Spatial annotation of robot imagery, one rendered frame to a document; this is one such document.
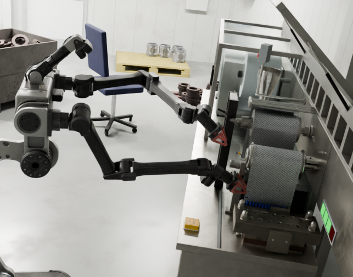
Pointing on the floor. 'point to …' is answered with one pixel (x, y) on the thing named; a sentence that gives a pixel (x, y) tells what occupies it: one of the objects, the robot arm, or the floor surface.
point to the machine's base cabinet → (230, 267)
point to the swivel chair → (99, 59)
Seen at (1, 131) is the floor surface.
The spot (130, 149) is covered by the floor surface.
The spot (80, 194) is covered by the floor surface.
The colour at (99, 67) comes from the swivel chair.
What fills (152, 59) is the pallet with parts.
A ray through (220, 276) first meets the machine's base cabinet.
